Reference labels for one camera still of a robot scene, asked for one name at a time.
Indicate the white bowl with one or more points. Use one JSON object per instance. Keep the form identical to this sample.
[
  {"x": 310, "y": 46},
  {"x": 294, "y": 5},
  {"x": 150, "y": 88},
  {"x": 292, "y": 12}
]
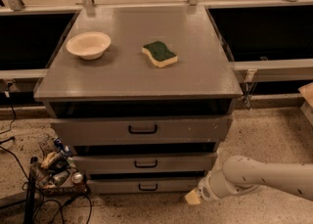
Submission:
[{"x": 89, "y": 45}]

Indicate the grey drawer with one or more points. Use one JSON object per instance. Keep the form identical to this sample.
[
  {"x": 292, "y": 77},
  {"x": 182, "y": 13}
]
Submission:
[
  {"x": 143, "y": 185},
  {"x": 141, "y": 130},
  {"x": 145, "y": 163}
]

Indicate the wooden box at right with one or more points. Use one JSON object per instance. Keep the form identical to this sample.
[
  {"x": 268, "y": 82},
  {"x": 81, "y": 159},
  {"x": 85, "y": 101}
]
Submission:
[{"x": 306, "y": 92}]

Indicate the grey top drawer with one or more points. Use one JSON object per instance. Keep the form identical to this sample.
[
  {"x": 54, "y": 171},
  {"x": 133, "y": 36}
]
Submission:
[{"x": 141, "y": 130}]

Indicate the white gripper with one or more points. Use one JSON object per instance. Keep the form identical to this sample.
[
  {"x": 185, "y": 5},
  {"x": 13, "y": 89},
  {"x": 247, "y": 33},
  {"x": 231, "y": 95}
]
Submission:
[{"x": 206, "y": 190}]

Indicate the tray of cluttered items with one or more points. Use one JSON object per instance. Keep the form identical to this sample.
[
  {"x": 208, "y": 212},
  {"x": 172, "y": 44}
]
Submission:
[{"x": 52, "y": 174}]

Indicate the grey middle drawer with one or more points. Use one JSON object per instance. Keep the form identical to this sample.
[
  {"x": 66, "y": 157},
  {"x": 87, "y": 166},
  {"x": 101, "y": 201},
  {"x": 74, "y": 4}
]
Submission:
[{"x": 145, "y": 163}]

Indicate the green yellow sponge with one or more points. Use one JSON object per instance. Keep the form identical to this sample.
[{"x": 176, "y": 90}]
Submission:
[{"x": 159, "y": 54}]

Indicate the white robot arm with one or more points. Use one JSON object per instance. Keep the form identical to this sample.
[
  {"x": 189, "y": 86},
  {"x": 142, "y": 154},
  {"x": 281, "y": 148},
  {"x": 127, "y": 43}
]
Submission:
[{"x": 243, "y": 175}]

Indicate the silver can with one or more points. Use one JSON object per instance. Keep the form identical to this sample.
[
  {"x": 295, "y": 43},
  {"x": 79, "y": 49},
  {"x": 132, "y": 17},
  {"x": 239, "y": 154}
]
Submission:
[{"x": 77, "y": 178}]

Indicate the grey bottom drawer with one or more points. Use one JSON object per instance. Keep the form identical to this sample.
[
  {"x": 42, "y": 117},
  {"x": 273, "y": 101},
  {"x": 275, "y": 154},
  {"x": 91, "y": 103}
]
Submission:
[{"x": 143, "y": 185}]

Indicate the grey drawer cabinet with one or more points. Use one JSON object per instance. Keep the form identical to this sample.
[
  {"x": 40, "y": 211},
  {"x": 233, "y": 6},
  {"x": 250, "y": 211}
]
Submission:
[{"x": 125, "y": 83}]

